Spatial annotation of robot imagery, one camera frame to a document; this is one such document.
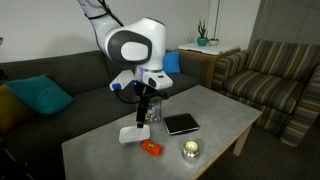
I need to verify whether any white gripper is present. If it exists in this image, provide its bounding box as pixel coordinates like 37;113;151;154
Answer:
109;66;173;128

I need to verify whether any orange snack packet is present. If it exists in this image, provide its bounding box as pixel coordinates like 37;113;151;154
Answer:
141;140;163;156

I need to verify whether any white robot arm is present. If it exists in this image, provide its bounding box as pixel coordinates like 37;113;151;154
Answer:
77;0;173;128

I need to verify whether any clear plastic container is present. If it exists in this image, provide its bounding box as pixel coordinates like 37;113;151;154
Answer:
145;96;162;123

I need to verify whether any white container lid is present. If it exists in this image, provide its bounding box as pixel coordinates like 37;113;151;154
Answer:
119;125;150;144

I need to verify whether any blue cushion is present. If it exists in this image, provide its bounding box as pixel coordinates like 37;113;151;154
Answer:
163;51;181;74

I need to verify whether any grey coffee table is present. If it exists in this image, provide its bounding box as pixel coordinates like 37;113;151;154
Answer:
62;85;261;180

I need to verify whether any silver candle tin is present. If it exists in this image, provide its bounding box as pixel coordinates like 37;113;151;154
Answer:
182;141;200;162

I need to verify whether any wooden side table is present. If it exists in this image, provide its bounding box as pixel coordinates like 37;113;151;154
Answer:
180;48;240;89

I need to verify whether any teal plant pot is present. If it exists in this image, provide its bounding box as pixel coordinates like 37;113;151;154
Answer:
197;37;208;46

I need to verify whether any teal cushion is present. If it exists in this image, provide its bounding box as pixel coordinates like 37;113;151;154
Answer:
5;74;74;115

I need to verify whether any dark grey sofa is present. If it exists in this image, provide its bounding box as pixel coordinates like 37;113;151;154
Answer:
0;49;208;180

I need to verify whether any mustard yellow cushion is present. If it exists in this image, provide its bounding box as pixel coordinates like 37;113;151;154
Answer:
0;85;33;135

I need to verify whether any striped armchair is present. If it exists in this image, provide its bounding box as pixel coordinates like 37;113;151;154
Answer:
212;39;320;147

